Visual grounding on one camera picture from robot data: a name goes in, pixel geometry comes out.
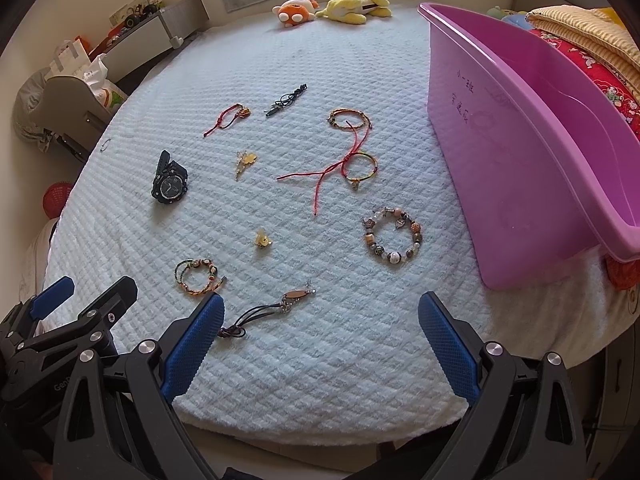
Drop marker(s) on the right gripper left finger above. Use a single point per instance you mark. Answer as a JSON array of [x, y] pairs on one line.
[[117, 419]]

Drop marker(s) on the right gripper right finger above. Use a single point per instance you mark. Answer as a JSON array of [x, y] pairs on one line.
[[522, 420]]

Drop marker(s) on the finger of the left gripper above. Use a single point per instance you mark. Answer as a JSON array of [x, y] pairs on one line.
[[21, 322], [46, 361]]

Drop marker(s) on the brown cord necklace pendant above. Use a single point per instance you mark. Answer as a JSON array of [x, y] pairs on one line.
[[284, 306]]

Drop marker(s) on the red plastic basket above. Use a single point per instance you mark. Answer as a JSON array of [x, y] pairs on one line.
[[55, 198]]

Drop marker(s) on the black wrist watch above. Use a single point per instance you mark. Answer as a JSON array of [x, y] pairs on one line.
[[171, 180]]

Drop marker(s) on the grey chair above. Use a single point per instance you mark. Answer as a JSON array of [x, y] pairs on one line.
[[60, 110]]

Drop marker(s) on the purple plastic tub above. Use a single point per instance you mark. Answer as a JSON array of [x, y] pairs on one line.
[[545, 168]]

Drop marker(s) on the white plastic bag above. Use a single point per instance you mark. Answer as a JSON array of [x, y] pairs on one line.
[[95, 75]]

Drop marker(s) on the white paper bag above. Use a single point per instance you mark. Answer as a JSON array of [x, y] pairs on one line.
[[69, 59]]

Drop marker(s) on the grey bedside cabinet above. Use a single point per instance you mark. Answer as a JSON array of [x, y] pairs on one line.
[[145, 29]]

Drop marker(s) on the red floral quilt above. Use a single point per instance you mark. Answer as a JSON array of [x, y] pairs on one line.
[[608, 81]]

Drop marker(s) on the yellow striped folded blanket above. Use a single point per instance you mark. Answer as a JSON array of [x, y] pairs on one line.
[[598, 32]]

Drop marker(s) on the green plush toy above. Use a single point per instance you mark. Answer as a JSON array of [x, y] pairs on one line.
[[500, 13]]

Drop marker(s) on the orange plush toy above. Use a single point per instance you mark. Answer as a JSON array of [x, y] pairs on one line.
[[295, 12]]

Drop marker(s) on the yellow plush toy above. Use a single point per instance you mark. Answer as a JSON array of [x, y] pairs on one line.
[[355, 12]]

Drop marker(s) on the red string bracelet gold charm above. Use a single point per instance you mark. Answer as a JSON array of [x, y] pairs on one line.
[[228, 117]]

